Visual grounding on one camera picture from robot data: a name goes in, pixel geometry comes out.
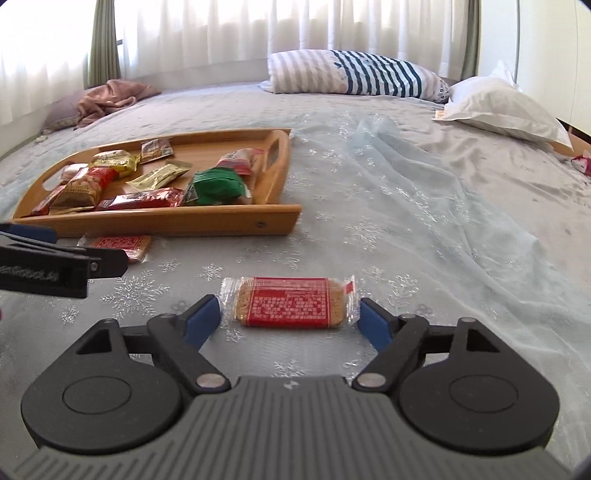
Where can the green snack packet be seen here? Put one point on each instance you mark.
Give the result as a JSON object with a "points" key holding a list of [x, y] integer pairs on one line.
{"points": [[217, 187]]}

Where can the white sheer curtain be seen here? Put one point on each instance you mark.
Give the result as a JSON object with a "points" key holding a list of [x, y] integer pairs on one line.
{"points": [[277, 37]]}

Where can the red nut snack packet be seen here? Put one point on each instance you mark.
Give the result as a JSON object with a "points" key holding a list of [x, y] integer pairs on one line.
{"points": [[85, 187]]}

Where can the small dark red snack bar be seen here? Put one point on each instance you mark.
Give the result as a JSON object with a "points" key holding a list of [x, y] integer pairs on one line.
{"points": [[48, 203]]}

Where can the pink crumpled cloth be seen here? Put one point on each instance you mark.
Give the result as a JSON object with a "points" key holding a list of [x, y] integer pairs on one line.
{"points": [[113, 97]]}

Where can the green curtain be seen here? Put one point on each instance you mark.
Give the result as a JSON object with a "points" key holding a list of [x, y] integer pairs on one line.
{"points": [[471, 39], [105, 41]]}

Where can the red clear cracker packet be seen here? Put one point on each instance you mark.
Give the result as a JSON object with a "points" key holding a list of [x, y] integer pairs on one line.
{"points": [[288, 302], [117, 244]]}

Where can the brown snack packet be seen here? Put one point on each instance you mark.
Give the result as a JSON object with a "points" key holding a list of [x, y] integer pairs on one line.
{"points": [[156, 149]]}

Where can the purple pillow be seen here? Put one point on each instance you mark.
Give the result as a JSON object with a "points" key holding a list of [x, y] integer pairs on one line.
{"points": [[62, 113]]}

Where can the small white object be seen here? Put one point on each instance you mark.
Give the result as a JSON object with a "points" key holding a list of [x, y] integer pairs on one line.
{"points": [[44, 137]]}

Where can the long red snack bar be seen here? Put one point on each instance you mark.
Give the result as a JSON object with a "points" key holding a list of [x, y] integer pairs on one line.
{"points": [[143, 199]]}

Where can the wooden headboard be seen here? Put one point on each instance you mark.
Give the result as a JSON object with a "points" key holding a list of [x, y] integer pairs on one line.
{"points": [[577, 136]]}

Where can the red white packet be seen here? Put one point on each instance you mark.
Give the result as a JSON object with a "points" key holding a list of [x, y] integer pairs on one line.
{"points": [[582, 164]]}

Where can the white wardrobe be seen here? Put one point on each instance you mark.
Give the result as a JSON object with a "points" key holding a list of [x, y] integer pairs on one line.
{"points": [[545, 50]]}

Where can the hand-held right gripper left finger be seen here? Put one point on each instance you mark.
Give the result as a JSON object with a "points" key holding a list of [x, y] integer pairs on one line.
{"points": [[203, 319]]}

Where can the white pillow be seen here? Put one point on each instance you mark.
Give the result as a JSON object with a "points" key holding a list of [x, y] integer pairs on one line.
{"points": [[498, 110]]}

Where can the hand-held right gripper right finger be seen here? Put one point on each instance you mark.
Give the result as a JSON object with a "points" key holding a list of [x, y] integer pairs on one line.
{"points": [[374, 323]]}

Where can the sheer snowflake cloth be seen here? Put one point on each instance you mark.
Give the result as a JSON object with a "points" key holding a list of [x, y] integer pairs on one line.
{"points": [[415, 230]]}

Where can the yellow snack packet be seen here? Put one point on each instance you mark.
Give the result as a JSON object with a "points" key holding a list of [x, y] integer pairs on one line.
{"points": [[113, 161]]}

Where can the wooden tray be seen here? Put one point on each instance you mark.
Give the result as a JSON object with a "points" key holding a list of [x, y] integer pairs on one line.
{"points": [[203, 152]]}

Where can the pale green wafer packet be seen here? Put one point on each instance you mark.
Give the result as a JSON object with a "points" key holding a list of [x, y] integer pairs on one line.
{"points": [[159, 177]]}

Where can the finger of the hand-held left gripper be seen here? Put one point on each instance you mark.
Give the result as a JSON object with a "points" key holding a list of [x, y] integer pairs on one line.
{"points": [[37, 233], [111, 264]]}

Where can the pale pink snack packet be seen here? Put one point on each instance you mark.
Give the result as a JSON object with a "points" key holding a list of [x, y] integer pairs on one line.
{"points": [[69, 170]]}

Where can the blue grey striped pillow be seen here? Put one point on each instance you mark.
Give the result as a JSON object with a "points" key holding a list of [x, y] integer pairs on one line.
{"points": [[351, 74]]}

